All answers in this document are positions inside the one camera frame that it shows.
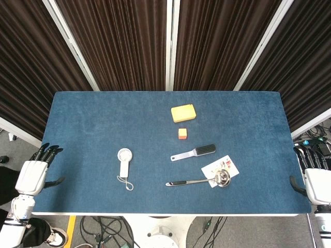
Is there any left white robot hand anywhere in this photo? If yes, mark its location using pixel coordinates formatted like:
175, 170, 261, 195
14, 142, 66, 196

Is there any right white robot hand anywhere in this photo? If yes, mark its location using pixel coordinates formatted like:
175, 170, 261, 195
289, 145, 331, 206

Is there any white handheld fan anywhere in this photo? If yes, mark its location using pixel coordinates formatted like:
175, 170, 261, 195
116, 147, 134, 191

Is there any black and white sneaker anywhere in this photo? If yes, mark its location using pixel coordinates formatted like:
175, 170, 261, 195
44, 226, 69, 246

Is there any white printed card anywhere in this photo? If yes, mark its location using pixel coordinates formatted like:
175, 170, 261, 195
201, 154, 240, 188

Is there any blue table cloth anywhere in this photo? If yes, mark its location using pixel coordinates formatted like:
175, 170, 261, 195
31, 90, 312, 214

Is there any white table base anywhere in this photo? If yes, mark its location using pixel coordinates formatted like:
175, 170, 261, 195
124, 215, 197, 248

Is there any yellow sponge block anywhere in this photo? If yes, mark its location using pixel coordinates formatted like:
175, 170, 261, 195
170, 103, 197, 123

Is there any brown pleated curtain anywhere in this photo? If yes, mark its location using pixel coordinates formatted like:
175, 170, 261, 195
0, 0, 331, 142

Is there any power strip with cables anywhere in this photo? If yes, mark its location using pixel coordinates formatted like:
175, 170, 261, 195
293, 121, 331, 156

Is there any black floor cable bundle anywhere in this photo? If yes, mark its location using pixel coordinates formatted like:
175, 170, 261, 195
79, 215, 135, 248

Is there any steel ladle with black handle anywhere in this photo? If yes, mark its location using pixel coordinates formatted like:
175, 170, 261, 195
165, 169, 231, 188

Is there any black cable with green plug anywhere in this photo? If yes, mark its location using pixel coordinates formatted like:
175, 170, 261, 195
186, 216, 228, 248

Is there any grey handled black brush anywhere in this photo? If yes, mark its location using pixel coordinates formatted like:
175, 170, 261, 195
170, 144, 217, 162

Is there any white partition frame post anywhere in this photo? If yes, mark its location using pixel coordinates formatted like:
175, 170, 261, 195
164, 0, 180, 91

